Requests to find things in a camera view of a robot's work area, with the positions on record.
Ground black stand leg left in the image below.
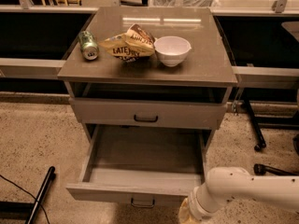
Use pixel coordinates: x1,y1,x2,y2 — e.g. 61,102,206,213
25,166,56,224

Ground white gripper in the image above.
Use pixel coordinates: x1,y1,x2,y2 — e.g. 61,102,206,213
178,184,219,224

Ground grey drawer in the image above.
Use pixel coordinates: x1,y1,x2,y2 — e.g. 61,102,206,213
69,98,226,130
66,125,215,208

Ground black stand leg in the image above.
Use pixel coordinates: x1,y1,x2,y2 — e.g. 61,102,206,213
253,163,297,176
25,166,56,224

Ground white bowl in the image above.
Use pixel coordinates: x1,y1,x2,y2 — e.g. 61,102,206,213
154,36,192,67

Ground black cable on floor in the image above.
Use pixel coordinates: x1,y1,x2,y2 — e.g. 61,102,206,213
0,174,50,224

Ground black stand leg right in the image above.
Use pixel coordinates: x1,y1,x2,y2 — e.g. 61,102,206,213
253,163,297,176

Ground yellow chip bag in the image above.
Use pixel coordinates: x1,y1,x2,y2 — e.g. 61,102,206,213
99,23,155,63

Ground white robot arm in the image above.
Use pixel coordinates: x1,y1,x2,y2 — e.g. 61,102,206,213
178,167,299,224

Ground black wheeled frame leg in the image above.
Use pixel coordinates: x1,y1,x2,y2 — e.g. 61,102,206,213
244,99,266,151

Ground green soda can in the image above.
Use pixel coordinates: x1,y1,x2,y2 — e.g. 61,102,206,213
78,31,99,61

